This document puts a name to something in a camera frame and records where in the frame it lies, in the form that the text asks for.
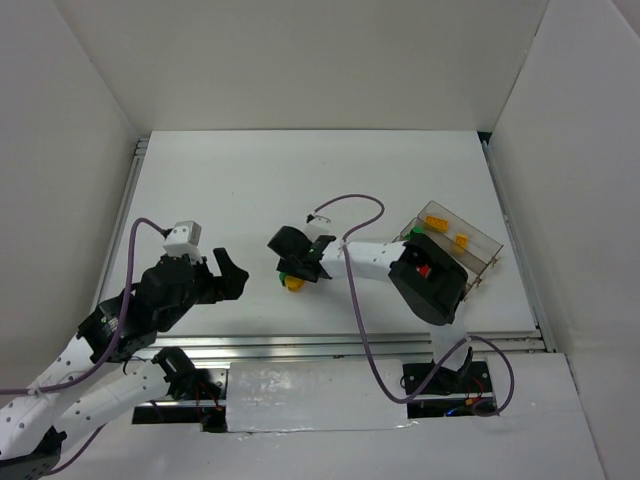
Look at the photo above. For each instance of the yellow long lego brick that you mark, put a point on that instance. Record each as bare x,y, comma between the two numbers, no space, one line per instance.
436,223

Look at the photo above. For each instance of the yellow rounded lego piece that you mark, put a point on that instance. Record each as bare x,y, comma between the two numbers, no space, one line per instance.
293,284

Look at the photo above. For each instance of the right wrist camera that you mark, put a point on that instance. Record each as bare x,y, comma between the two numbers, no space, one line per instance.
317,224

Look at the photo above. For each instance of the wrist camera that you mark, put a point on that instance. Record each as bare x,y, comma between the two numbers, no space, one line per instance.
183,240
317,224

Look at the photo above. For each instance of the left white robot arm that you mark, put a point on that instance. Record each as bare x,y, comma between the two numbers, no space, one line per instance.
58,408

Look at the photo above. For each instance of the white taped cover panel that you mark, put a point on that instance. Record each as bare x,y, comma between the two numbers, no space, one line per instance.
323,395

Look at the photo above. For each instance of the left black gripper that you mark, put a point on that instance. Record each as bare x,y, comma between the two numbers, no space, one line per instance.
211,284

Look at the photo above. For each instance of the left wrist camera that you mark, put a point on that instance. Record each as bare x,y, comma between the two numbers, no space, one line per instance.
183,240

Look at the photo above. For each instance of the clear three-slot container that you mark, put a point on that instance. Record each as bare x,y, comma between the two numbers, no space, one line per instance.
481,254

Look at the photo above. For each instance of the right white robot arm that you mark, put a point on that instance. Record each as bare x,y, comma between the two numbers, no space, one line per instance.
430,282

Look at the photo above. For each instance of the yellow striped lego plate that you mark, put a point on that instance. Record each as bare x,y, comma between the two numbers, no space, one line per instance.
462,240

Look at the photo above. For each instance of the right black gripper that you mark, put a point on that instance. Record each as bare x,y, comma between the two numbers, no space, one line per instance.
298,270

